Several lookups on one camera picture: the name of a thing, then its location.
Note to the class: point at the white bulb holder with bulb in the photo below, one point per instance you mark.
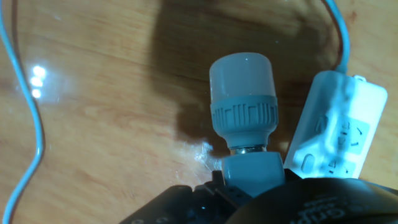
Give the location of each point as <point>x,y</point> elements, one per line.
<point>242,118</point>

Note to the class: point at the white power strip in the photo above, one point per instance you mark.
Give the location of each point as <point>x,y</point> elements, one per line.
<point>339,130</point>

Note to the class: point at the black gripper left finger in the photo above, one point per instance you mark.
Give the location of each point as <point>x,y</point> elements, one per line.
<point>186,205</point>

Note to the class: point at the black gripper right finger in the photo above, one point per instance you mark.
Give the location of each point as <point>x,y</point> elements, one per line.
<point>291,175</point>

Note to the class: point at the glossy wooden board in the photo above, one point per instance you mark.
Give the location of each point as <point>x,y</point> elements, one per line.
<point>109,124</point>

